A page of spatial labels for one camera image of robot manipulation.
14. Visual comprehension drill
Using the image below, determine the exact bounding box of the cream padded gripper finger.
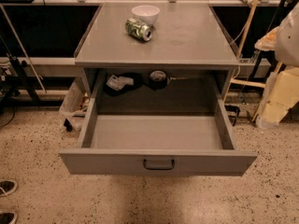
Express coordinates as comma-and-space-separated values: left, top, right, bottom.
255, 67, 299, 129

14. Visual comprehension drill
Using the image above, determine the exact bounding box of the grey top drawer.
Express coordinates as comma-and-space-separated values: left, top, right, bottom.
59, 69, 258, 177

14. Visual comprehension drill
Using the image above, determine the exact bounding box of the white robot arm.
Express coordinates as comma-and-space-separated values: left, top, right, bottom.
254, 5, 299, 129

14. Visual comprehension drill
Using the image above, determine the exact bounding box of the grey drawer cabinet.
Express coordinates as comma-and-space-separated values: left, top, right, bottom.
75, 3, 237, 99

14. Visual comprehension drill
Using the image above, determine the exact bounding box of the white packet in drawer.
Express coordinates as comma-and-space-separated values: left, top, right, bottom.
107, 75, 134, 91

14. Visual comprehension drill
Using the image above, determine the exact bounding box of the black round tape measure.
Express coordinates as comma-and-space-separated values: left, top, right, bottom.
149, 70, 168, 90

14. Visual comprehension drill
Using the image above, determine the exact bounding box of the white ceramic bowl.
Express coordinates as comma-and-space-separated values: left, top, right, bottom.
132, 5, 160, 26

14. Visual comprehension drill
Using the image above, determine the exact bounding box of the green crushed soda can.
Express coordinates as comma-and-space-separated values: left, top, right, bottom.
125, 18, 151, 42

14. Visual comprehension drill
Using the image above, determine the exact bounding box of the clear plastic bin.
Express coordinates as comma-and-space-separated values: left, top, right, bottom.
59, 77, 89, 132

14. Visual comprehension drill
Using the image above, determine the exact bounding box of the black tripod stand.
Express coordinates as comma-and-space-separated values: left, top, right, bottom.
0, 35, 40, 105

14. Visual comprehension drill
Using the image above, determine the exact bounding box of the grey sneaker upper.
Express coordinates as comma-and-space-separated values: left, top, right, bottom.
0, 180, 18, 197

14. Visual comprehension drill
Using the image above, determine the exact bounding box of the wooden stick frame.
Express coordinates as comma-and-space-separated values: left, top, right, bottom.
222, 0, 284, 120

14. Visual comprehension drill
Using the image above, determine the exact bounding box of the black top drawer handle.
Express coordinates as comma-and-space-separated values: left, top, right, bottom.
143, 159, 175, 171

